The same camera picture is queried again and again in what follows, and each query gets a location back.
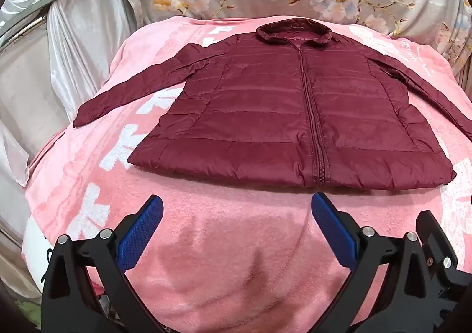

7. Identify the pink printed blanket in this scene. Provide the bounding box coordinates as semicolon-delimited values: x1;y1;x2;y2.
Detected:
20;14;472;333

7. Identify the white satin curtain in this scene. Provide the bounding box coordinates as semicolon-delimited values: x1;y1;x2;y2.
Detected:
0;0;144;193

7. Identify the maroon puffer jacket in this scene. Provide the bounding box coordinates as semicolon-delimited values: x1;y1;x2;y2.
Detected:
73;21;472;191

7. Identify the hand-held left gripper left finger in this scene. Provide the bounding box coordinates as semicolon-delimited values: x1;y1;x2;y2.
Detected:
40;195;165;333

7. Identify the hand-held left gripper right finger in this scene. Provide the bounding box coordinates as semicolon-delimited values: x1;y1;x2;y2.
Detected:
311;192;444;333

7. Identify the white padded object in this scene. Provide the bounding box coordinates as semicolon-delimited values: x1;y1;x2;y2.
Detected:
22;215;49;295

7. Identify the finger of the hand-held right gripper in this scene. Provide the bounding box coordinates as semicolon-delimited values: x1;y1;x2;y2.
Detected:
415;209;460;284

